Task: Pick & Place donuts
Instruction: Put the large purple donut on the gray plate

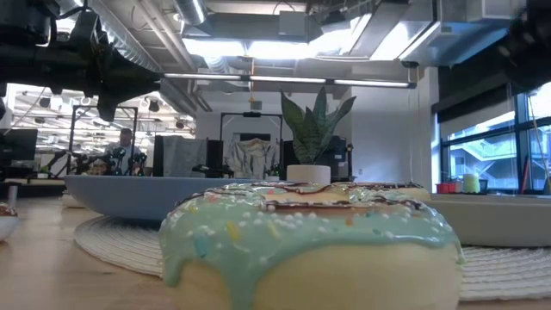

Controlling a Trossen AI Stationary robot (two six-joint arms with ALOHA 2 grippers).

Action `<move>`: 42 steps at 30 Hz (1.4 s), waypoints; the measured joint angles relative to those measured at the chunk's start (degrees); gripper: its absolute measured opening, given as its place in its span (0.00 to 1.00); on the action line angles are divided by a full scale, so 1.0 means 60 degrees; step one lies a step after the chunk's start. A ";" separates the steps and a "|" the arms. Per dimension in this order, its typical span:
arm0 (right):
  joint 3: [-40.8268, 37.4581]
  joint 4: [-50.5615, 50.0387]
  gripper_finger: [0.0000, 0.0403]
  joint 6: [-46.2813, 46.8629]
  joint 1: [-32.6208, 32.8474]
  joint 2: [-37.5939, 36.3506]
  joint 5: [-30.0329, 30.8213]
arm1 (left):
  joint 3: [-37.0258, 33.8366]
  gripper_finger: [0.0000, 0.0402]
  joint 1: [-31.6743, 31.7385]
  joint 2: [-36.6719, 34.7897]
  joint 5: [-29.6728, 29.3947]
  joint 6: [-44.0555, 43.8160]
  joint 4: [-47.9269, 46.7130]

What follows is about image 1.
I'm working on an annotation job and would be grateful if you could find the mint green frosted donut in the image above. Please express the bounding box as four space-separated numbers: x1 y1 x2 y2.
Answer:
158 180 466 310

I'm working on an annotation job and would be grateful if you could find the white round plant pot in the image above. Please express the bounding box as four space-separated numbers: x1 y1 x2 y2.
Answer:
286 164 331 186

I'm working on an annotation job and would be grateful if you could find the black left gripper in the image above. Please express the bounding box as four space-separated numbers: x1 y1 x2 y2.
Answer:
64 42 163 124

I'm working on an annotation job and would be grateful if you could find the blue round plate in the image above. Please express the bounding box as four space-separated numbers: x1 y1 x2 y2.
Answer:
63 175 268 223

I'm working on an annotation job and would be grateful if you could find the black computer monitor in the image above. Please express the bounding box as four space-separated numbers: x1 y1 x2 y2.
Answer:
0 127 39 163

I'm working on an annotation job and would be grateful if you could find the grey hanging cloth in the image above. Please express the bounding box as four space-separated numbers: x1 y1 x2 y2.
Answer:
162 135 208 178

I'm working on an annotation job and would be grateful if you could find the large glass window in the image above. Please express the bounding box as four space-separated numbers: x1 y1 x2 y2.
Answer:
437 85 551 194

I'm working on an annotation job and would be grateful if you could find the green snake plant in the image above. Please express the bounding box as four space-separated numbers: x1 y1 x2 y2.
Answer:
280 87 357 166

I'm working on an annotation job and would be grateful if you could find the grey round plate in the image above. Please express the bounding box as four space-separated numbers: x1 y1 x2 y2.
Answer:
424 193 551 249

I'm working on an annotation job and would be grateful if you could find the person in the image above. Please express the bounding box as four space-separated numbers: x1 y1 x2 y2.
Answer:
105 127 145 176

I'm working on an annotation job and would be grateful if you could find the white patterned hanging garment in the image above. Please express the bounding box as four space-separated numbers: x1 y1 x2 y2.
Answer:
223 137 281 180

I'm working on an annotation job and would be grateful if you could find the white woven round placemat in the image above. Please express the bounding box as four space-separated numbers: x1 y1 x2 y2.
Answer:
73 214 551 302

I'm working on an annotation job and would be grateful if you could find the black background robot station frame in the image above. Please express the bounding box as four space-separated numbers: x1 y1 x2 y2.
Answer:
220 111 284 180
67 104 139 176

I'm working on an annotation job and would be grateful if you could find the yellow-green cup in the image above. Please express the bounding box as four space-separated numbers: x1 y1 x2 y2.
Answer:
462 173 481 195

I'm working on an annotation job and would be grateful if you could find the silver round ceiling duct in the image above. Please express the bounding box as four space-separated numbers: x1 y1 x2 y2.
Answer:
173 0 208 26

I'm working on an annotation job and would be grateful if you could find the long linear ceiling light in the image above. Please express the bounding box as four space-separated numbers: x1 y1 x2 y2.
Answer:
163 71 417 90

